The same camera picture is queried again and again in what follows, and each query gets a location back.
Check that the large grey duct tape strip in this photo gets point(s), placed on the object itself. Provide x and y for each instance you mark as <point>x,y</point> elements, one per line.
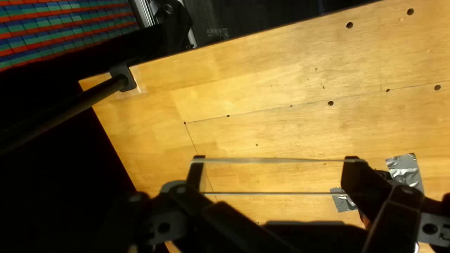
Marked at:
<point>404,169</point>

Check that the black pole with clamp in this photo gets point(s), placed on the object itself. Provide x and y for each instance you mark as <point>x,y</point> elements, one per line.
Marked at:
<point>71,107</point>

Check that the black stand base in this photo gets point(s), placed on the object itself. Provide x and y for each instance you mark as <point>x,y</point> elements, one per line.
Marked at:
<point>175,23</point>

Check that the thin stretched rubber band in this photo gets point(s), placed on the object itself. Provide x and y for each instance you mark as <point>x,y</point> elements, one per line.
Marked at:
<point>272,159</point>

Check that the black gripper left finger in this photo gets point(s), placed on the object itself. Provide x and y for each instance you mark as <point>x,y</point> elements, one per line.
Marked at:
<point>195,176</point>

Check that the red and teal striped carpet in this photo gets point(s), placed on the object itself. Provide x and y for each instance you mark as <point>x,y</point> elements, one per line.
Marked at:
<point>51,26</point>

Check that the small grey duct tape piece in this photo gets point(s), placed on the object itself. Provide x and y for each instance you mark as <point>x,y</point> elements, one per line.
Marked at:
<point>342,200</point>

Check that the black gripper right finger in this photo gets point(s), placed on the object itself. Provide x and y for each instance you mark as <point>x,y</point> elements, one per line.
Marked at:
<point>375,191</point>

